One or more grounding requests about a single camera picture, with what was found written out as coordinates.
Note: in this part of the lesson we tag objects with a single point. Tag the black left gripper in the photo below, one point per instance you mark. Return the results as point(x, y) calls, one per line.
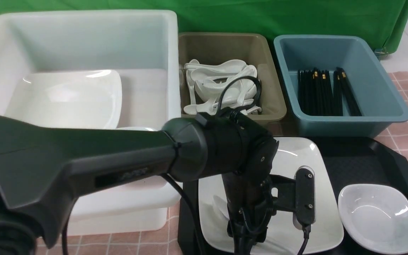
point(248, 188)

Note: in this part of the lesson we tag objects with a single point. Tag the white ceramic soup spoon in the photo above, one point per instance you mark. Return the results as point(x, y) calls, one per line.
point(221, 206)

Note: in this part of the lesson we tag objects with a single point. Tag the large white square plate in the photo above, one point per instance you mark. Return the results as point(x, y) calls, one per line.
point(283, 237)

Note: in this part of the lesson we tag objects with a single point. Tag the small white square bowl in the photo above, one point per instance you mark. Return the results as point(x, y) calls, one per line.
point(375, 217)

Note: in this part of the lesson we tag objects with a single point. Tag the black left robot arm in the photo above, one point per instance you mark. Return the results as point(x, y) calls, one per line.
point(43, 172)

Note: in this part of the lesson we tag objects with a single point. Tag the white square plate in tub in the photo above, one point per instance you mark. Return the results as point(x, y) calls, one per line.
point(72, 100)

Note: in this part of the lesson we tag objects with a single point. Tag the black plastic serving tray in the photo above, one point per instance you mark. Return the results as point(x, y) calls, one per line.
point(349, 160)

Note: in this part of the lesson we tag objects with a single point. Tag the pile of white spoons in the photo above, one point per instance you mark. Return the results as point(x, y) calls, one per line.
point(213, 87)

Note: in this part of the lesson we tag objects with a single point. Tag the bundle of black chopsticks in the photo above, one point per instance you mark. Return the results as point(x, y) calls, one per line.
point(321, 93)

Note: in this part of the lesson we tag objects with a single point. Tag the small white bowl in tub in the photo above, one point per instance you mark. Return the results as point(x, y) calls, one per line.
point(137, 128)

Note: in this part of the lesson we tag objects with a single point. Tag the olive green plastic bin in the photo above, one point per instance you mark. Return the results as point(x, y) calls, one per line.
point(217, 48)

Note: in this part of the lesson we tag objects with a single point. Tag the teal blue plastic bin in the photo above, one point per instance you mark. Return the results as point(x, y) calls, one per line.
point(378, 98)

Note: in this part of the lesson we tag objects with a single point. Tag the large white plastic tub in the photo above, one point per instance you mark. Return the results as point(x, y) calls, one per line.
point(142, 46)

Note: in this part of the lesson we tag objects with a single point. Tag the green backdrop cloth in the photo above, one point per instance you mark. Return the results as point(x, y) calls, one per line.
point(379, 22)

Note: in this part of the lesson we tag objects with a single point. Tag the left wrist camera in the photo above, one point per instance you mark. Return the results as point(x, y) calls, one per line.
point(305, 202)

